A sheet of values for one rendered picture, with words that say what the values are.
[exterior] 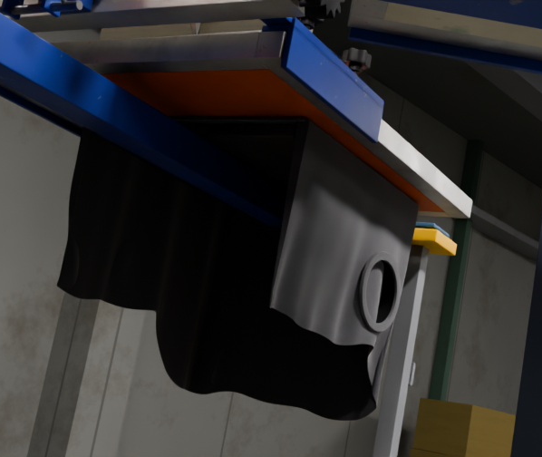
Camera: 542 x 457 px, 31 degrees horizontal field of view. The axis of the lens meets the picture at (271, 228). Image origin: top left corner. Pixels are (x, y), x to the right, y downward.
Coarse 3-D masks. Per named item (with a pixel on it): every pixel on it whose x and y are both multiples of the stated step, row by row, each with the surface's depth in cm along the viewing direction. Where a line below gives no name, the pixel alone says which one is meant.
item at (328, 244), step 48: (336, 144) 157; (288, 192) 147; (336, 192) 159; (384, 192) 174; (288, 240) 147; (336, 240) 160; (384, 240) 175; (288, 288) 150; (336, 288) 163; (384, 288) 182; (336, 336) 166; (384, 336) 183
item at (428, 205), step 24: (168, 72) 141; (192, 72) 139; (216, 72) 137; (240, 72) 135; (264, 72) 134; (168, 96) 152; (192, 96) 150; (216, 96) 148; (240, 96) 146; (264, 96) 144; (288, 96) 142; (312, 120) 150; (360, 144) 158; (384, 168) 169; (408, 192) 182
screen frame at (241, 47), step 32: (256, 32) 130; (96, 64) 144; (128, 64) 141; (160, 64) 138; (192, 64) 136; (224, 64) 134; (256, 64) 131; (352, 128) 151; (384, 128) 156; (384, 160) 165; (416, 160) 168; (448, 192) 182
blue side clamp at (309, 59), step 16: (288, 32) 128; (304, 32) 130; (288, 48) 127; (304, 48) 130; (320, 48) 134; (288, 64) 127; (304, 64) 131; (320, 64) 134; (336, 64) 139; (304, 80) 131; (320, 80) 135; (336, 80) 139; (352, 80) 143; (320, 96) 135; (336, 96) 139; (352, 96) 143; (368, 96) 148; (336, 112) 141; (352, 112) 144; (368, 112) 148; (368, 128) 149
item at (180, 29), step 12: (168, 24) 163; (180, 24) 162; (204, 24) 159; (216, 24) 158; (228, 24) 157; (240, 24) 155; (252, 24) 154; (264, 24) 153; (108, 36) 169; (120, 36) 168; (132, 36) 166; (144, 36) 165; (156, 36) 164
